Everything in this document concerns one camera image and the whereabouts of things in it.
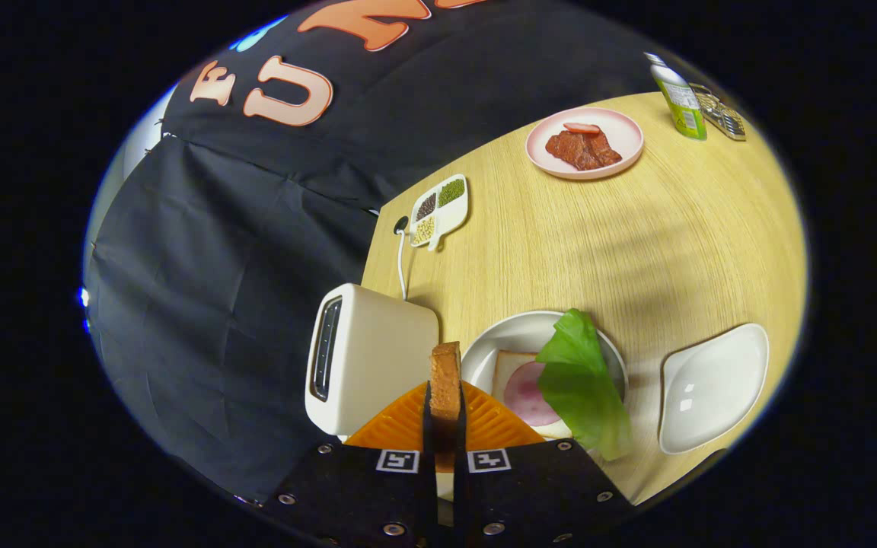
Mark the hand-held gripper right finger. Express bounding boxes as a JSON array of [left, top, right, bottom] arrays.
[[454, 381, 636, 546]]

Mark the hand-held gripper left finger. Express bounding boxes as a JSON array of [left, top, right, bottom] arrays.
[[260, 381, 439, 546]]

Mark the green lettuce leaf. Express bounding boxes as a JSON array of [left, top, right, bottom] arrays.
[[535, 308, 635, 461]]

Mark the toasted bread slice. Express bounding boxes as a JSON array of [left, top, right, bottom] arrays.
[[429, 341, 463, 473]]

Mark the pink ham slice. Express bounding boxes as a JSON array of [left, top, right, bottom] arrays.
[[502, 361, 565, 427]]

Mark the white bread slice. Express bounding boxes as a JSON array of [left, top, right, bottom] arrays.
[[491, 351, 572, 440]]

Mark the cream white toaster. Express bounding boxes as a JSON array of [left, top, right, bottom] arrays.
[[305, 283, 440, 438]]

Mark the round white plate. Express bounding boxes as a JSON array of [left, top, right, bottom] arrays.
[[460, 311, 629, 457]]

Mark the white squarish dish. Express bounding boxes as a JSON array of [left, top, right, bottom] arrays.
[[659, 323, 770, 456]]

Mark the white divided bean tray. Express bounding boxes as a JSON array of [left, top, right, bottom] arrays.
[[409, 174, 470, 252]]

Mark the brown cooked meat piece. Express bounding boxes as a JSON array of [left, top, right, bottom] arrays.
[[545, 129, 623, 171]]

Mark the pink plate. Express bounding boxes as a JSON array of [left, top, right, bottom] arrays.
[[525, 107, 645, 180]]

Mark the green label bottle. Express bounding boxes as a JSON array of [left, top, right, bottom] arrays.
[[644, 52, 708, 141]]

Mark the small wire basket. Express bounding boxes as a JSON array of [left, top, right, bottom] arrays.
[[690, 82, 748, 142]]

